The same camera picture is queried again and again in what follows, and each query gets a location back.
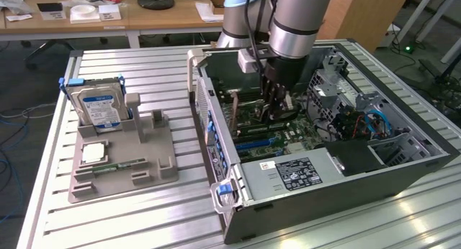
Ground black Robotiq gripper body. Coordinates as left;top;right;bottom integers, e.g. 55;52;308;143
264;56;308;90

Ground CPU socket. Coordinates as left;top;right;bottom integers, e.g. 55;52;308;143
240;102;265;123

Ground green motherboard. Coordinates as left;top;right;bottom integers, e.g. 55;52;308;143
216;81;326;164

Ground installed dark RAM stick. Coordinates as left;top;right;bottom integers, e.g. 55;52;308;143
236;123;289;137

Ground silver metal disk bay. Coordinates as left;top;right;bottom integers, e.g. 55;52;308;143
308;53;365;125

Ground blue expansion slot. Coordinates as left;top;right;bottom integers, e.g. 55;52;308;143
234;137;273;152

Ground wooden cabinet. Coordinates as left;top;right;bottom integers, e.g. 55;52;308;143
316;0;413;51

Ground stack of white papers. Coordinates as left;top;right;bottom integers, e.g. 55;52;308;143
195;1;226;23

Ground grey power supply unit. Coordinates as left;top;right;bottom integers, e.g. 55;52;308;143
238;147;346;203

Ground blue case latch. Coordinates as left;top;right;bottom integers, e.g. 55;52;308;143
216;180;232;198

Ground dark grey open PC case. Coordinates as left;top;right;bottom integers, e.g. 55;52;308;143
187;43;461;246

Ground black round lamp base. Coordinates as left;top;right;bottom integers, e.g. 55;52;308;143
137;0;176;11

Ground black floor stand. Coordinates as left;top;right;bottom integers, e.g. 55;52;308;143
418;43;461;101

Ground grey plastic parts rack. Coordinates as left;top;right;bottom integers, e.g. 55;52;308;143
67;92;180;204

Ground silver hard disk blue label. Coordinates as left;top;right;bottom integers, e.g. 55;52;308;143
69;80;131;130

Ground green RAM stick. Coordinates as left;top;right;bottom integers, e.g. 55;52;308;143
92;158;148;173

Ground silver CPU chip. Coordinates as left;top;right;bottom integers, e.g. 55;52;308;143
81;143;108;164

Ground blue plastic disk caddy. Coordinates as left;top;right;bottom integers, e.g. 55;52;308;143
59;75;136;120

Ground plain white box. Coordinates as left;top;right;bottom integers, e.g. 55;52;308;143
97;4;121;22

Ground white tape roll stand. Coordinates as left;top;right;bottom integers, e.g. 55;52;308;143
68;4;103;24

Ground black office chair base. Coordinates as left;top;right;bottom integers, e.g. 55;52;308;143
20;39;109;71

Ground white box with black top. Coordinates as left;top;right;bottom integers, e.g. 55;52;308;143
37;2;67;21

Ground white paper card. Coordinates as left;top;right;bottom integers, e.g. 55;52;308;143
5;14;35;23

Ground clear plastic bag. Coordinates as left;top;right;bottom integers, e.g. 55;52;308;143
0;0;33;15

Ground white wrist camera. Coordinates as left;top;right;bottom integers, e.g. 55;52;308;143
237;48;268;74

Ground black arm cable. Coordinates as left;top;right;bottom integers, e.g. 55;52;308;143
244;0;277;71

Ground blue wire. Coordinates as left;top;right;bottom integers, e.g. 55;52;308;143
362;110;393;139

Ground white desk frame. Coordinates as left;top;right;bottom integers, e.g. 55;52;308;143
396;0;461;64

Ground white floor cable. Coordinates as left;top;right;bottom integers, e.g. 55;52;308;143
0;103;59;119

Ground blue floor cable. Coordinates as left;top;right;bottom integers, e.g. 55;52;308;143
0;116;31;226

